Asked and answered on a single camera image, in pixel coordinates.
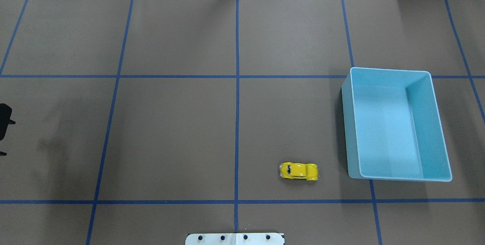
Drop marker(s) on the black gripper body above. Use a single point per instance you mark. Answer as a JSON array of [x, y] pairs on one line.
[[3, 120]]

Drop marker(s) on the yellow beetle toy car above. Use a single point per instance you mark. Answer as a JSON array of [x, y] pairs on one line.
[[299, 171]]

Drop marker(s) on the light blue plastic bin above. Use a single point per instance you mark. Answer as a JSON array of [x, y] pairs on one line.
[[392, 124]]

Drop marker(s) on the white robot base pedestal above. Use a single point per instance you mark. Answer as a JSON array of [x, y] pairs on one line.
[[235, 239]]

